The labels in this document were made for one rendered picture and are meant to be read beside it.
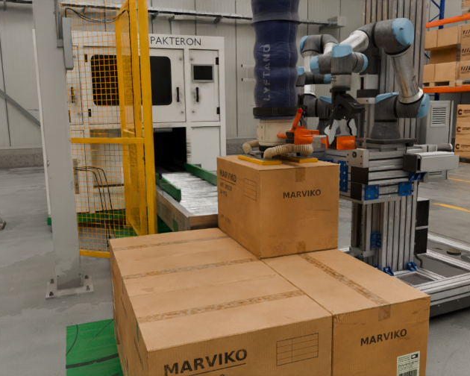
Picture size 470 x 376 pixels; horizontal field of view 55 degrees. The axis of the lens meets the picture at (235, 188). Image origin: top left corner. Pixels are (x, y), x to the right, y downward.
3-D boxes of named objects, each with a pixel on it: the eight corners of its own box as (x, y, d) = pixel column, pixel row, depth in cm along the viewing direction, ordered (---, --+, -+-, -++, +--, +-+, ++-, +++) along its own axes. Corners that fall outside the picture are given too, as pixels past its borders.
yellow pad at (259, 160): (237, 158, 240) (237, 149, 240) (254, 157, 244) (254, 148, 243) (262, 165, 209) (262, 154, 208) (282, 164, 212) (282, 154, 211)
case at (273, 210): (218, 227, 257) (216, 157, 250) (281, 220, 271) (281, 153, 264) (260, 259, 202) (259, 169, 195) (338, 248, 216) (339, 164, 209)
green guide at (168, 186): (135, 173, 474) (135, 165, 473) (145, 172, 478) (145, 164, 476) (167, 201, 326) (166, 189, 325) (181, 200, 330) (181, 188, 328)
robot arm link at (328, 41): (343, 46, 292) (333, 89, 260) (325, 48, 296) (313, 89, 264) (342, 29, 285) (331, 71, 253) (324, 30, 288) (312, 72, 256)
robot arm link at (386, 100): (379, 118, 244) (380, 92, 242) (404, 118, 236) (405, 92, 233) (369, 119, 235) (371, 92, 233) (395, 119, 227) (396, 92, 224)
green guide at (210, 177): (185, 170, 493) (185, 162, 491) (195, 169, 496) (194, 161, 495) (237, 195, 345) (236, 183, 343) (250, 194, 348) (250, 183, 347)
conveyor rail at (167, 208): (133, 187, 476) (132, 169, 473) (138, 187, 478) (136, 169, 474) (189, 250, 262) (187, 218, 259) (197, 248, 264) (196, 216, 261)
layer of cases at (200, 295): (113, 311, 244) (108, 239, 237) (281, 283, 278) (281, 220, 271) (154, 477, 133) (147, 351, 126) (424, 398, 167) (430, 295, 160)
